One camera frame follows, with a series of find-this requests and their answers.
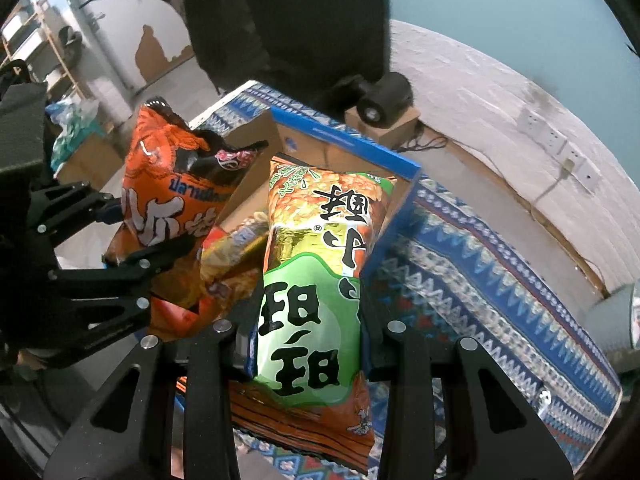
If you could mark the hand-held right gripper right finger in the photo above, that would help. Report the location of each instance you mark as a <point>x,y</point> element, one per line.
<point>372,355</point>

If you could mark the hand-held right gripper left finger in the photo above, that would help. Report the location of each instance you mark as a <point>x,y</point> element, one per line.
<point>215,360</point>

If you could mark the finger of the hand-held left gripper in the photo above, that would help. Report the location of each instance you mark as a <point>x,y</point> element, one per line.
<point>107,212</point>
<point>150,260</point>

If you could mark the orange snack bag white characters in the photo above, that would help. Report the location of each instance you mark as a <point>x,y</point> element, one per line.
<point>155,185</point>

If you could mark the green peanut snack bag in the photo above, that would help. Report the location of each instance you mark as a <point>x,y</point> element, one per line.
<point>310,320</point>

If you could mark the blue cardboard box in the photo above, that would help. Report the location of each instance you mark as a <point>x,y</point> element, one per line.
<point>390,230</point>

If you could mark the teal plastic bags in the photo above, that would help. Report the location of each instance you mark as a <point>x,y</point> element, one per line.
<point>75,120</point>

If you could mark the brown cardboard carton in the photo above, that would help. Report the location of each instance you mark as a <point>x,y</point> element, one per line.
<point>90,160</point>

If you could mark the wooden shelf rack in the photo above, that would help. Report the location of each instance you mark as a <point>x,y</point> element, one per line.
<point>60,55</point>

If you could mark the white door with peeled paint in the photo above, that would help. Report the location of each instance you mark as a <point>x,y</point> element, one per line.
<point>115,35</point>

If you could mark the patterned blue blanket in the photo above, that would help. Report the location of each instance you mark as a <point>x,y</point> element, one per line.
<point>475,270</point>

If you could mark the small cardboard box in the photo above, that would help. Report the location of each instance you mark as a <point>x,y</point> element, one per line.
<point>395,130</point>

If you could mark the grey-blue waste bin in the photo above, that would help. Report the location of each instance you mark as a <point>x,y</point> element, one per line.
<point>615,330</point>

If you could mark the black hanging cloth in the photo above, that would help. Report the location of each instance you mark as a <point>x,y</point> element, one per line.
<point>285,25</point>

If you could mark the black camera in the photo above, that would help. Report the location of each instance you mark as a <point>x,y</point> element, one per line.
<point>387,95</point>

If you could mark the white wall socket with plug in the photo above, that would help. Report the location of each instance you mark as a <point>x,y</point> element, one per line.
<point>571,159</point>

